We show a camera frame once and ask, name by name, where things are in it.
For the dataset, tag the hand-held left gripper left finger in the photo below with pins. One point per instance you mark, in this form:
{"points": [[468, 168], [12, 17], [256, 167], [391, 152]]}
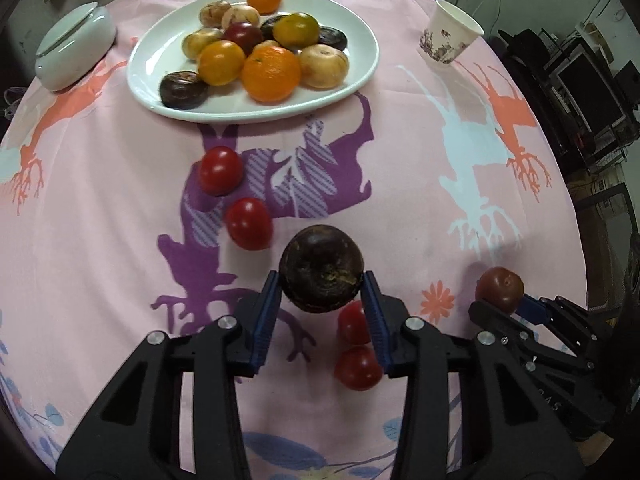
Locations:
{"points": [[264, 322]]}

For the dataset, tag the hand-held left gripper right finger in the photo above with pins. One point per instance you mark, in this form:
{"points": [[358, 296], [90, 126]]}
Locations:
{"points": [[376, 322]]}

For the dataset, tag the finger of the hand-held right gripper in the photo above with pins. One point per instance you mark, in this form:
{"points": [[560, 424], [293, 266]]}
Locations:
{"points": [[500, 322], [535, 309]]}

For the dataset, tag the dark red tomato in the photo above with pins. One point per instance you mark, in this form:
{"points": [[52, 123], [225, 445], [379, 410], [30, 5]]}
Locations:
{"points": [[500, 289]]}

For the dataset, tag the dark brown water chestnut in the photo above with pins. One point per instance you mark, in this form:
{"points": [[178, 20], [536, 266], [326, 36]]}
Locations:
{"points": [[321, 269], [183, 90], [333, 38], [270, 24]]}

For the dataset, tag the yellow tomato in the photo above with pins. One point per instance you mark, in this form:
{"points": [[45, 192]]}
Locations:
{"points": [[221, 62]]}

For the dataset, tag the white oval plate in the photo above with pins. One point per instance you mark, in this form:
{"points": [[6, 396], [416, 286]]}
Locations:
{"points": [[357, 47]]}

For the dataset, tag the small tan round fruit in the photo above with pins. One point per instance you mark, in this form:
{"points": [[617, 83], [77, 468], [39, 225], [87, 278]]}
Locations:
{"points": [[263, 45], [200, 42], [211, 12]]}

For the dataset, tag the red plum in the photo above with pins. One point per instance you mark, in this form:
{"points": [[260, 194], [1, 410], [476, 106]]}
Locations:
{"points": [[243, 35]]}

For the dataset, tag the green-brown tomato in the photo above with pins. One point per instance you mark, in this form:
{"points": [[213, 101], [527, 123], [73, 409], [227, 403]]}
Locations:
{"points": [[296, 30]]}

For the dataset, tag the red cherry tomato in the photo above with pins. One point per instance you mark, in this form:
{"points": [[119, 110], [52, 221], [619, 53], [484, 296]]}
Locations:
{"points": [[249, 223], [352, 322], [357, 367], [221, 170]]}

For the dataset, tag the pink printed tablecloth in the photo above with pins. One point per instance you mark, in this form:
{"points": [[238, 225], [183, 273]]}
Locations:
{"points": [[100, 235]]}

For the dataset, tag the computer monitor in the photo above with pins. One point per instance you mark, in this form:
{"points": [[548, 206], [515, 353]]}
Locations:
{"points": [[590, 90]]}

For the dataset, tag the printed paper cup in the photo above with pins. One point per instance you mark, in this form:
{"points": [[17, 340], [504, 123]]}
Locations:
{"points": [[447, 35]]}

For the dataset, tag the white lidded ceramic jar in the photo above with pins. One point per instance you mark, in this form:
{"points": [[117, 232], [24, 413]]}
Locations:
{"points": [[75, 47]]}

